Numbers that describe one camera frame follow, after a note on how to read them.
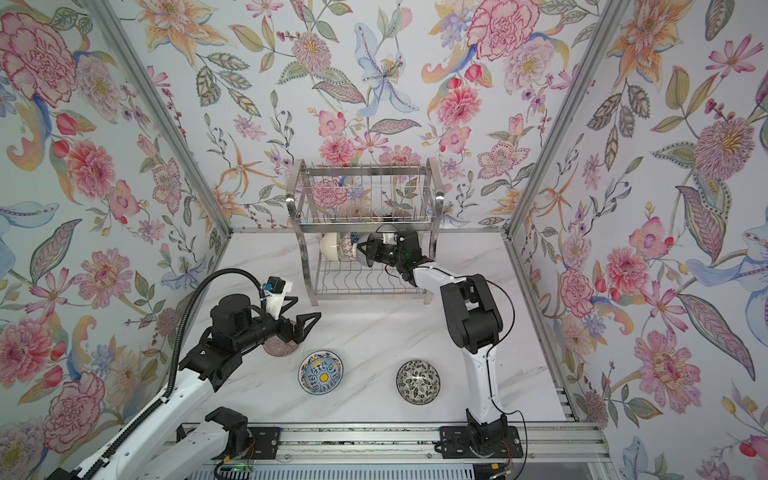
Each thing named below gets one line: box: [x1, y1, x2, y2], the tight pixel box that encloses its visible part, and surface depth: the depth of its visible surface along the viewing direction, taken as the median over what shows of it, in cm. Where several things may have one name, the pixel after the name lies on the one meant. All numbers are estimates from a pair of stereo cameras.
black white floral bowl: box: [396, 359, 441, 405], surface depth 84 cm
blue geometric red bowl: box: [340, 232, 353, 261], surface depth 103 cm
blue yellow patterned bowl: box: [298, 350, 344, 396], surface depth 86 cm
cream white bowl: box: [320, 232, 339, 262], surface depth 103 cm
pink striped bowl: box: [263, 335, 298, 357], surface depth 90 cm
